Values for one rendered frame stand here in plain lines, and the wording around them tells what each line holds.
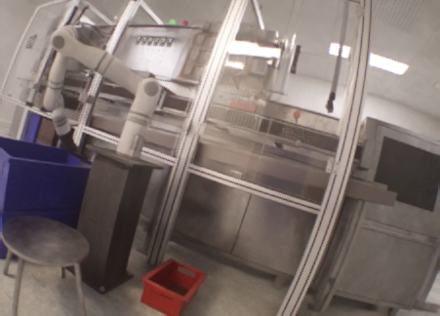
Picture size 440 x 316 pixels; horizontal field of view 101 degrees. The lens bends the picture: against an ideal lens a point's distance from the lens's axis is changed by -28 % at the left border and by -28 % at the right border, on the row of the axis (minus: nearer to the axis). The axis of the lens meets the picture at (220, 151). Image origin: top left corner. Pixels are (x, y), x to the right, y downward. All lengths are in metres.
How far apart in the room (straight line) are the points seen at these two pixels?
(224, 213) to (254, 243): 0.26
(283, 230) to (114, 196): 0.95
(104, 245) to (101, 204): 0.16
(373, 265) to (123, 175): 1.39
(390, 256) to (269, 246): 0.74
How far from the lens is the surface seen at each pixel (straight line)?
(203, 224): 1.57
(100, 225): 1.01
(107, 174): 0.96
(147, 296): 1.06
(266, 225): 1.48
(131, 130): 0.98
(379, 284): 1.65
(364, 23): 1.47
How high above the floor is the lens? 0.64
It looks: 3 degrees up
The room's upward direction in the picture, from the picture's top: 18 degrees clockwise
